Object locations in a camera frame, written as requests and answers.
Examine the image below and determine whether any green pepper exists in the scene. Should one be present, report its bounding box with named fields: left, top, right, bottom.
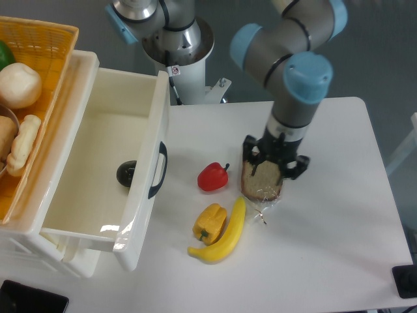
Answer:
left=0, top=40, right=16, bottom=70

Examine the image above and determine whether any black device bottom left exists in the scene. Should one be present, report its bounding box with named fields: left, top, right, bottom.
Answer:
left=1, top=280, right=69, bottom=313

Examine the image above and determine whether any yellow banana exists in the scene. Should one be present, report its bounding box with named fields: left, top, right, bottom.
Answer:
left=187, top=197, right=246, bottom=263

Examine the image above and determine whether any long white bread roll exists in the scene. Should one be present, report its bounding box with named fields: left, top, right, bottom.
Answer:
left=6, top=115, right=41, bottom=177

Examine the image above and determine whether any dark avocado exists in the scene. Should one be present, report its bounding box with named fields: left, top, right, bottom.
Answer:
left=116, top=160, right=137, bottom=188

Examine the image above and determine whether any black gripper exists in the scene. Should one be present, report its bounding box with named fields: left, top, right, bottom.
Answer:
left=242, top=128, right=310, bottom=180

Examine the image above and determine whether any bread slice in plastic bag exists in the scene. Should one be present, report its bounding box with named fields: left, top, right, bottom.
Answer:
left=240, top=160, right=283, bottom=226

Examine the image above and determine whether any black device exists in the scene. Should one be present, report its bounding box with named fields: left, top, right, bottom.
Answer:
left=392, top=265, right=416, bottom=299
left=1, top=280, right=69, bottom=313

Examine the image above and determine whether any red bell pepper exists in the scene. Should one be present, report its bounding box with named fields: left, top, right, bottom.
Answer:
left=197, top=162, right=230, bottom=192

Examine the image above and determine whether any orange plastic basket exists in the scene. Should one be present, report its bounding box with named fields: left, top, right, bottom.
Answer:
left=0, top=16, right=79, bottom=224

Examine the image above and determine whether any white drawer cabinet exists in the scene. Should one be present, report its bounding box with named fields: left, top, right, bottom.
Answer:
left=1, top=50, right=100, bottom=277

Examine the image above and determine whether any black device bottom right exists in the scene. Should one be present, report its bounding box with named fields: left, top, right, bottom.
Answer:
left=392, top=265, right=416, bottom=299

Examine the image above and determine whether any brown bread roll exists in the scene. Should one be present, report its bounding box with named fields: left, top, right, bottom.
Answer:
left=0, top=116, right=18, bottom=162

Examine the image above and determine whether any yellow bell pepper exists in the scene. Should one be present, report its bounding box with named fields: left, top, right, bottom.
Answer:
left=192, top=203, right=227, bottom=246

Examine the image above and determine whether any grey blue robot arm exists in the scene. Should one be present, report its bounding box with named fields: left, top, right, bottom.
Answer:
left=106, top=1, right=347, bottom=179

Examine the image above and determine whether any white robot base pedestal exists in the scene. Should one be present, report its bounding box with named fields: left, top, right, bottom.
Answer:
left=142, top=17, right=232, bottom=105

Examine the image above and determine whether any round white bun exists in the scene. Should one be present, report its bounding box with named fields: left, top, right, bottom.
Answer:
left=1, top=63, right=42, bottom=110

